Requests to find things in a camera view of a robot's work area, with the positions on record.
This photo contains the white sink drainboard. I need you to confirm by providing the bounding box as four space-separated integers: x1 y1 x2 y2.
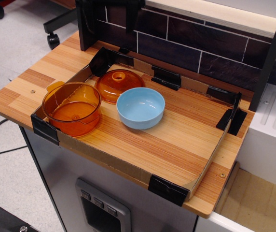
250 84 276 137

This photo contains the orange transparent pot lid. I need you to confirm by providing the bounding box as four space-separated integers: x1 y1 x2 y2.
95 69 145 104

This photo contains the black chair base with caster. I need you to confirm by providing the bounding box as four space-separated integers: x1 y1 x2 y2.
43 9 77 50

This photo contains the black upright post right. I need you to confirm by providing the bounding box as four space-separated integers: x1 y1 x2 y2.
248 32 276 112

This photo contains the cardboard fence with black tape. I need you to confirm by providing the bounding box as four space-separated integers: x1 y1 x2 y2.
31 47 250 215

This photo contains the grey control panel with buttons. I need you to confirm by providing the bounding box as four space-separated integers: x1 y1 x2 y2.
75 178 132 232

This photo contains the orange transparent pot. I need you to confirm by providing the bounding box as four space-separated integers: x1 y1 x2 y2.
42 81 101 137

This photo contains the light blue bowl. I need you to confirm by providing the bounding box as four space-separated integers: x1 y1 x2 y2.
116 87 166 130

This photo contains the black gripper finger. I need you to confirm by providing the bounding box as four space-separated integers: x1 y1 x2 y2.
81 0 96 32
126 0 145 33

